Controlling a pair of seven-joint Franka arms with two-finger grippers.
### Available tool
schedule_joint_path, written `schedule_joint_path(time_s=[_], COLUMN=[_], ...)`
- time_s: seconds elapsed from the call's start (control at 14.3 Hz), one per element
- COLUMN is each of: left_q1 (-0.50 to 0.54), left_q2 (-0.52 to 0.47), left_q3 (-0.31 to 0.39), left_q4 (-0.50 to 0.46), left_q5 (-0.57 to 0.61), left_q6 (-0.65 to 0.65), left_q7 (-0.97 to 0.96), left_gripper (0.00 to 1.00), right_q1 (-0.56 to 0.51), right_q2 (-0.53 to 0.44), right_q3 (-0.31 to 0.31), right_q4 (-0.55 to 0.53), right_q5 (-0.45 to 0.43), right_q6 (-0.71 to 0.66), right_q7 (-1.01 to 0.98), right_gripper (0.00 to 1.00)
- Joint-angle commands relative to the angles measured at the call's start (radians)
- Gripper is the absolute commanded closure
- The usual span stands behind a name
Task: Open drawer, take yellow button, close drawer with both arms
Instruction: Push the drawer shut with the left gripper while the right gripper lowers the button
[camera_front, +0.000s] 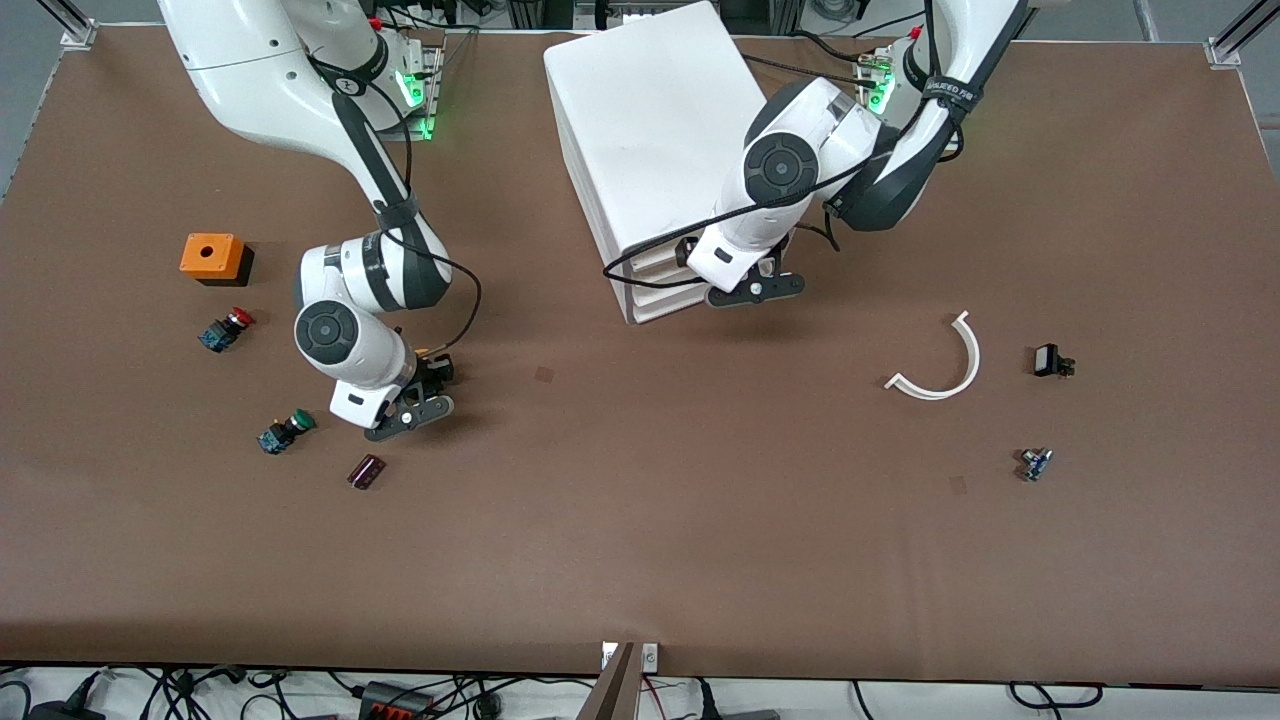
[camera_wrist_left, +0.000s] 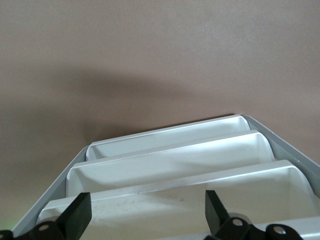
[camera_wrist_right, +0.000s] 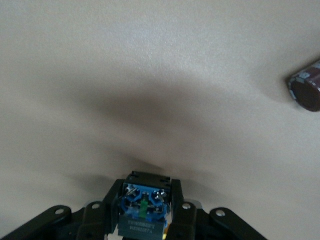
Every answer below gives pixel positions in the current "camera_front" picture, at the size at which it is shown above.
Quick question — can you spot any white plastic drawer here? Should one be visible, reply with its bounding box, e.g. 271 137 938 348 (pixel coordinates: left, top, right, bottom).
636 285 716 324
634 265 713 307
628 238 691 271
631 250 713 289

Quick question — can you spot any green push button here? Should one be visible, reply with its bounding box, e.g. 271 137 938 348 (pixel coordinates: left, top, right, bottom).
258 408 317 456

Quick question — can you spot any white drawer cabinet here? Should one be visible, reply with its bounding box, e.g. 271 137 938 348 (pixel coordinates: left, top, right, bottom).
543 0 771 326

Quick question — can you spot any red push button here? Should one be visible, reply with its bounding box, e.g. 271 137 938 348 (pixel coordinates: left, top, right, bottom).
198 307 257 353

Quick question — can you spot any orange box with hole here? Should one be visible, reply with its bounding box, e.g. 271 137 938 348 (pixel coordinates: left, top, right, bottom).
180 233 255 288

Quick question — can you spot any black red power strip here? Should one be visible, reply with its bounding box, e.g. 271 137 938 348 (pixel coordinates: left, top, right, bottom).
358 681 437 720

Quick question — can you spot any wooden strip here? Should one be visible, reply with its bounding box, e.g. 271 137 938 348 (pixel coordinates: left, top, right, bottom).
578 643 641 720

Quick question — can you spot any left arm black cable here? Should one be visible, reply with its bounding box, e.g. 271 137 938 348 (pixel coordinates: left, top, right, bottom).
602 0 991 289

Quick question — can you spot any thick black table cable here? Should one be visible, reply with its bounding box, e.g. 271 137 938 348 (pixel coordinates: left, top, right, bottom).
745 52 871 87

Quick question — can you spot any white curved bracket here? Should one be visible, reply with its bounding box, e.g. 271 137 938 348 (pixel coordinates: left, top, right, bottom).
885 310 982 401

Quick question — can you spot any thin black table cable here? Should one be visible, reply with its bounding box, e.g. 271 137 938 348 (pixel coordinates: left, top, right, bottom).
790 30 881 66

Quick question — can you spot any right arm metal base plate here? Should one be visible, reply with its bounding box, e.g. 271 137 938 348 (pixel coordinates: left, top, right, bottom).
400 45 443 141

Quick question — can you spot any aluminium frame post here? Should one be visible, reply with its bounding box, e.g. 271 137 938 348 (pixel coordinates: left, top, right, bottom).
1205 0 1280 68
38 0 99 49

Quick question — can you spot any black cable loop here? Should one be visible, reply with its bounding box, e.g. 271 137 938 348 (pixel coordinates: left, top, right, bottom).
1008 681 1104 710

